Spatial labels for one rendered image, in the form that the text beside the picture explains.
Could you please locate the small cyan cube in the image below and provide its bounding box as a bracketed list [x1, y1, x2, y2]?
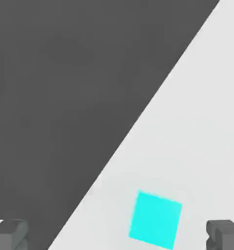
[128, 189, 183, 250]

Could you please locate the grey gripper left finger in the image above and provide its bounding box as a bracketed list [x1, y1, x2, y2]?
[0, 219, 29, 250]

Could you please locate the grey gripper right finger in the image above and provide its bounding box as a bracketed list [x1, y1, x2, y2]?
[206, 219, 234, 250]

